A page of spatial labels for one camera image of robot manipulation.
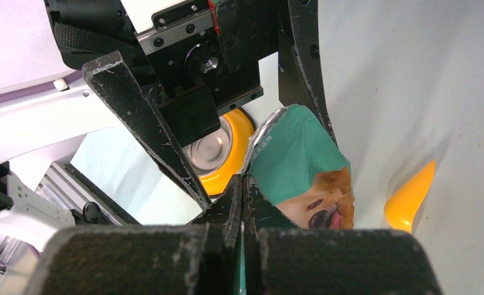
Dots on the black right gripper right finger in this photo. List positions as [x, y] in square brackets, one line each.
[281, 258]

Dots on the yellow plastic scoop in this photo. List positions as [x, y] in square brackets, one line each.
[401, 208]

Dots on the green white pet food bag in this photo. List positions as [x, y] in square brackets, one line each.
[301, 171]

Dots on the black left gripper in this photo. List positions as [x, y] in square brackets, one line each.
[205, 55]

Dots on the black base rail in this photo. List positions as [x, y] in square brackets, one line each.
[109, 208]

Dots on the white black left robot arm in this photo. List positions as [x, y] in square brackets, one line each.
[83, 31]

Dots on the yellow double pet bowl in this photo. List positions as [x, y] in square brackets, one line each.
[216, 157]

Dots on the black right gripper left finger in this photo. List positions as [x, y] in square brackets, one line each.
[201, 257]

